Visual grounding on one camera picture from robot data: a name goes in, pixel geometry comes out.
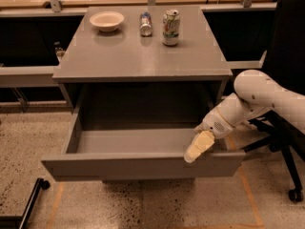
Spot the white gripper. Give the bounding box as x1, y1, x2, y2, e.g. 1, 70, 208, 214
184, 107, 236, 163

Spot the grey top drawer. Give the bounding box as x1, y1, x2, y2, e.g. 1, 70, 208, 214
42, 93, 245, 181

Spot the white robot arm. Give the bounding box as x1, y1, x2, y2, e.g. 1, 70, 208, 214
184, 70, 305, 163

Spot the grey drawer cabinet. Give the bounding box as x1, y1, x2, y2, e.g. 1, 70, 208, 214
52, 5, 234, 183

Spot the black office chair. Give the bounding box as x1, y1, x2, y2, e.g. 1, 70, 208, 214
244, 0, 305, 202

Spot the standing green white can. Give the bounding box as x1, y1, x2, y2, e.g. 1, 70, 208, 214
162, 10, 180, 46

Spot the small lying silver can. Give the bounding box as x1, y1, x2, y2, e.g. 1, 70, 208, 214
140, 11, 153, 37

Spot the white bowl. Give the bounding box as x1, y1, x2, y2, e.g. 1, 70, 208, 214
90, 11, 125, 32

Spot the small bottle behind cabinet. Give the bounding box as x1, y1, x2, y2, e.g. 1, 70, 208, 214
54, 42, 65, 61

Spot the black wheeled stand base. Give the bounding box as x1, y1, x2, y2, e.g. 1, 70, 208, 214
0, 177, 51, 229

